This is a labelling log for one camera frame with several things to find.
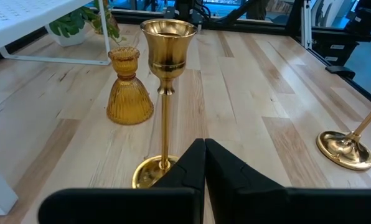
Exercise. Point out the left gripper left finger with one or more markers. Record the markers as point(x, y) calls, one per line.
point(191, 165)

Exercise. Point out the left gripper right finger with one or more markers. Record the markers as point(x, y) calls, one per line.
point(226, 174)

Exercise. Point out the amber ribbed glass candle holder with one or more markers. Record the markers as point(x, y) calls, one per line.
point(129, 102)

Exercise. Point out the brass goblet-cup candlestick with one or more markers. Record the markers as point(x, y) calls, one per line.
point(168, 56)

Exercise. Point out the brass candlestick trumpet base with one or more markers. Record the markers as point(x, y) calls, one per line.
point(344, 149)

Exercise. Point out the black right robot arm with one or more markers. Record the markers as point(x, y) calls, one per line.
point(185, 9)

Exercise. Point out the black table clamp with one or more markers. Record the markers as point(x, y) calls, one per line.
point(339, 71)

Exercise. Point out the black equipment box with labels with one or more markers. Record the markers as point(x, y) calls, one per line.
point(331, 46)

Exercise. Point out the white perforated metal shelf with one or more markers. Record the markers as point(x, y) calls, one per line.
point(17, 18)

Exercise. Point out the white vertical post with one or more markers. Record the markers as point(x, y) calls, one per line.
point(306, 25)

